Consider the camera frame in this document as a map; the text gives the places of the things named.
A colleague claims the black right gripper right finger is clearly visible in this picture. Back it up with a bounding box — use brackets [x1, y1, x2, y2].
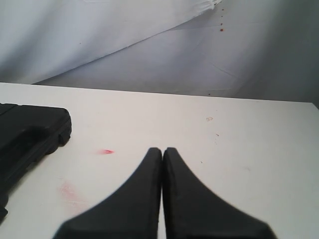
[162, 147, 276, 239]

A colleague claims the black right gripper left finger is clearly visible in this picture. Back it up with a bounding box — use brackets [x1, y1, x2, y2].
[55, 148, 162, 239]

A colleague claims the black plastic tool case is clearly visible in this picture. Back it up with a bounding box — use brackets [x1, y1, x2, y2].
[0, 104, 72, 219]

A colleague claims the white backdrop cloth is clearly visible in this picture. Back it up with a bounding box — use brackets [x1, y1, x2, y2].
[0, 0, 319, 105]

